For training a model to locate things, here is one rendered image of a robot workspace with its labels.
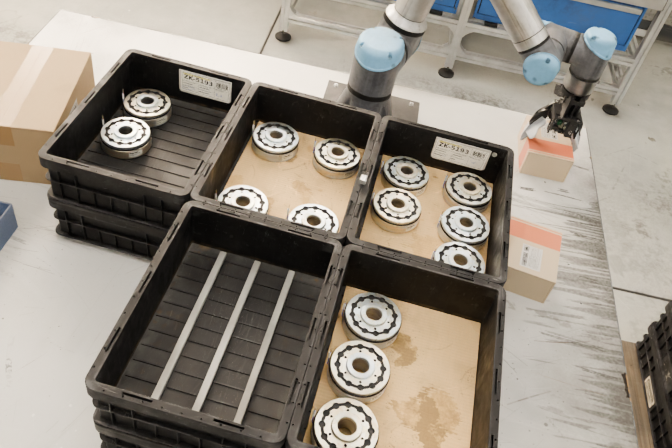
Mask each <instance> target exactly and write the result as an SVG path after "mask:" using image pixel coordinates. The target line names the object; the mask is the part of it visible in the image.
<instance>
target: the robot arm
mask: <svg viewBox="0 0 672 448"><path fill-rule="evenodd" d="M490 1H491V3H492V5H493V7H494V9H495V11H496V13H497V14H498V16H499V18H500V20H501V22H502V24H503V25H504V27H505V29H506V31H507V33H508V35H509V36H510V38H511V40H512V42H513V44H514V46H515V48H516V49H517V51H518V53H519V55H520V57H521V59H522V60H523V62H524V63H523V75H524V77H525V79H526V80H527V81H528V82H529V83H531V84H533V85H537V86H542V85H547V84H549V83H550V82H552V81H553V80H554V78H555V77H556V75H557V74H558V73H559V71H560V67H561V63H562V62H565V63H569V64H571V65H570V67H569V69H568V71H567V73H566V75H565V77H564V80H563V84H560V85H557V84H556V86H555V90H554V94H556V95H557V96H559V97H561V98H560V100H556V99H555V100H554V101H553V102H550V104H548V105H546V106H544V107H542V108H540V109H539V110H537V111H536V112H535V114H534V115H533V116H532V118H531V119H530V120H529V122H528V124H527V125H526V127H525V128H524V130H523V132H522V134H521V137H520V140H523V139H524V138H526V137H527V136H528V137H529V139H532V138H534V137H535V136H536V134H537V132H538V130H539V129H540V128H541V127H543V126H544V125H545V124H546V122H547V120H546V118H547V117H549V119H550V122H549V124H548V126H547V133H549V131H555V132H557V133H560V134H563V137H567V138H570V140H571V143H572V148H573V152H575V150H576V149H578V144H579V141H580V136H581V135H580V132H581V129H582V127H583V120H582V116H581V109H580V108H581V107H584V105H585V103H586V102H585V101H586V100H588V99H589V97H590V95H591V94H592V92H593V90H594V88H595V86H596V84H599V83H600V81H599V79H600V77H601V75H602V73H603V71H604V69H605V67H606V66H607V64H608V62H609V60H610V59H611V57H612V54H613V52H614V49H615V47H616V45H617V38H616V36H615V35H614V34H613V33H612V32H610V31H609V30H607V29H605V28H601V27H600V28H598V27H591V28H589V29H588V30H587V31H586V32H585V33H580V32H577V31H574V30H571V29H568V28H566V27H563V26H560V25H557V24H554V23H553V22H551V21H549V22H548V21H545V20H542V19H541V18H540V16H539V14H538V12H537V10H536V8H535V6H534V4H533V2H532V0H490ZM434 2H435V0H397V1H396V3H394V4H391V5H389V6H387V8H386V10H385V12H384V14H383V16H382V18H381V20H380V22H379V24H378V26H377V27H375V29H373V28H369V29H367V30H365V31H364V32H362V33H361V35H360V36H359V38H358V41H357V43H356V46H355V53H354V58H353V62H352V66H351V71H350V75H349V79H348V84H347V86H346V88H345V89H344V91H343V92H342V94H341V95H340V97H339V98H338V100H337V102H339V103H343V104H347V105H351V106H355V107H358V108H362V109H366V110H370V111H374V112H377V113H378V114H380V116H381V120H382V118H383V117H385V116H392V108H391V94H392V91H393V87H394V84H395V80H396V77H397V75H398V72H399V71H400V70H401V68H402V67H403V66H404V65H405V63H406V62H407V61H408V59H409V58H410V57H411V56H412V55H413V54H414V53H415V52H416V50H417V49H418V47H419V46H420V43H421V40H422V36H423V34H424V33H425V31H426V29H427V22H426V20H425V18H426V17H427V15H428V13H429V11H430V9H431V7H432V6H433V4H434ZM562 98H564V99H562Z"/></svg>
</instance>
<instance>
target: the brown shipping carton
mask: <svg viewBox="0 0 672 448"><path fill-rule="evenodd" d="M94 87H95V79H94V71H93V63H92V55H91V52H84V51H76V50H68V49H60V48H53V47H45V46H37V45H29V44H21V43H13V42H5V41H0V179H4V180H13V181H23V182H32V183H41V184H50V185H51V181H49V180H47V179H46V177H45V175H46V173H47V172H48V169H47V168H44V167H43V166H41V164H40V160H39V155H38V152H39V150H40V149H41V148H42V146H43V145H44V144H45V143H46V142H47V141H48V139H49V138H50V137H51V136H52V135H53V134H54V133H55V131H56V130H57V129H58V128H59V127H60V126H61V125H62V123H63V122H64V121H65V120H66V119H67V118H68V117H69V115H70V114H71V113H72V112H73V111H74V110H75V108H76V107H77V106H78V105H79V104H80V103H81V102H82V100H83V99H84V98H85V97H86V96H87V95H88V94H89V92H90V91H91V90H92V89H93V88H94Z"/></svg>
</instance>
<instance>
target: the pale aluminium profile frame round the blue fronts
mask: <svg viewBox="0 0 672 448"><path fill-rule="evenodd" d="M333 1H337V2H342V3H346V4H351V5H355V6H360V7H364V8H369V9H373V10H378V11H382V12H385V10H386V8H387V6H389V5H391V4H394V3H396V2H391V1H387V0H333ZM614 1H618V2H623V3H627V4H632V5H636V6H641V7H645V8H650V9H654V10H658V11H657V13H656V15H655V17H654V18H653V20H652V22H651V24H650V26H649V28H648V30H643V29H639V28H637V30H636V32H635V34H634V35H633V37H632V39H631V41H630V43H629V45H628V47H627V49H626V50H627V53H628V54H625V53H621V52H617V50H615V49H614V52H613V54H612V57H611V59H610V60H609V62H608V64H609V68H610V73H611V77H612V82H613V83H610V82H605V81H601V80H599V81H600V83H599V84H596V86H595V88H594V91H598V92H603V93H607V94H612V97H611V98H610V104H611V105H610V104H605V105H603V107H602V110H603V111H604V112H605V113H607V114H609V115H617V114H618V113H619V110H618V109H617V108H616V107H615V106H619V104H620V103H621V101H622V99H623V97H624V95H625V94H626V92H627V90H628V88H629V86H630V85H631V83H632V81H633V79H634V77H635V75H636V74H637V72H638V70H639V68H640V66H641V65H642V63H643V61H644V59H645V57H646V56H647V54H648V52H649V50H650V48H651V47H652V45H653V43H654V41H655V39H656V37H657V36H658V34H659V32H660V30H661V28H662V27H663V25H664V23H665V21H666V19H667V18H668V16H669V14H670V12H671V10H672V0H614ZM473 2H474V0H460V1H459V4H458V8H457V11H456V14H453V13H451V15H450V14H445V13H443V11H439V10H435V9H430V11H429V13H428V15H427V17H426V18H425V20H426V21H427V22H432V23H436V24H441V25H445V26H448V28H450V32H449V42H447V43H445V44H442V45H439V44H435V43H430V42H426V41H421V43H420V46H419V47H418V49H417V50H416V51H419V52H423V53H428V54H432V55H437V56H441V57H446V60H445V63H444V67H445V68H440V69H439V70H438V74H439V75H440V76H441V77H443V78H452V77H453V76H454V72H453V71H452V70H451V69H452V68H453V65H454V61H455V60H459V61H464V62H468V63H473V64H477V65H482V66H486V67H491V68H495V69H500V70H504V71H509V72H513V73H518V74H522V75H523V63H520V62H516V61H511V60H507V59H502V58H498V57H493V56H489V55H484V54H480V53H475V52H471V51H466V49H464V48H463V46H462V45H461V40H462V37H464V36H465V35H467V34H469V33H472V32H477V33H481V34H486V35H490V36H495V37H499V38H504V39H508V40H511V38H510V36H509V35H508V33H507V31H506V29H505V27H504V26H499V25H498V23H493V22H489V21H484V22H481V21H477V20H472V19H468V18H469V15H470V12H471V8H472V5H473ZM296 3H297V0H282V6H281V16H280V26H279V30H280V31H281V32H277V33H276V34H275V38H276V39H277V40H279V41H282V42H287V41H289V40H290V39H291V35H290V34H289V33H287V31H288V28H289V23H293V24H298V25H302V26H307V27H311V28H316V29H320V30H325V31H329V32H334V33H338V34H343V35H347V36H352V37H356V38H359V36H360V35H361V33H362V32H364V31H365V30H367V29H368V28H363V27H359V26H354V25H350V24H345V23H341V22H336V21H332V20H327V19H323V18H318V17H314V16H309V15H305V14H300V13H298V12H297V11H296V10H295V9H294V7H295V5H296ZM635 35H637V36H642V37H643V39H642V41H641V43H640V44H639V46H638V43H637V39H636V36H635ZM621 65H625V66H627V68H626V71H625V72H624V74H623V72H622V68H621ZM449 68H450V69H449ZM614 105H615V106H614Z"/></svg>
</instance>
